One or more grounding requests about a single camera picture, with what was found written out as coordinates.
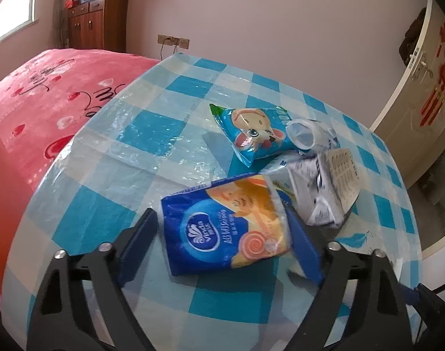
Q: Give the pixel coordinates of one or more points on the pink bed blanket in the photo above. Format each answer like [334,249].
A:
[43,98]

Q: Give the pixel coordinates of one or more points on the grey curtain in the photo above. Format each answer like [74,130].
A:
[61,14]

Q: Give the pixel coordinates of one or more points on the blue checked plastic tablecloth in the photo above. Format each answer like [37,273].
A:
[153,124]

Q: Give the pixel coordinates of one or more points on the beige wall sockets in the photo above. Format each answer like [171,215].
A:
[173,41]

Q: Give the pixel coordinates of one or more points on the blue orange tissue packet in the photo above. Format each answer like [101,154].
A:
[215,234]

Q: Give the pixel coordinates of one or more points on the red door decoration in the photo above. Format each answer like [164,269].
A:
[441,73]

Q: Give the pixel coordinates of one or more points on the dark brown hanging bag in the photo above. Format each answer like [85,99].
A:
[412,36]

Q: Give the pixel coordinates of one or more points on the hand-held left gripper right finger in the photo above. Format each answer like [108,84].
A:
[306,248]

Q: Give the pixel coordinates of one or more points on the cream door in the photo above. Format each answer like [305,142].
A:
[401,128]

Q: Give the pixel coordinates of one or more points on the brown wooden cabinet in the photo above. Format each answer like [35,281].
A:
[98,22]

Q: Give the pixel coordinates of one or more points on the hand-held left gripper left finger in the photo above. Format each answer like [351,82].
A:
[131,259]

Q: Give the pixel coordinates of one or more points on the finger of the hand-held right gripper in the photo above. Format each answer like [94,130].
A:
[427,299]

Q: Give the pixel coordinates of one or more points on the clear white plastic bag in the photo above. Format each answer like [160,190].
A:
[306,135]

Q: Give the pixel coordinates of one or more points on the blue cartoon snack packet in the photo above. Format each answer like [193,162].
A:
[255,131]

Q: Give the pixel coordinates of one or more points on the small red object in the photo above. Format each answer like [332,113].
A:
[71,4]

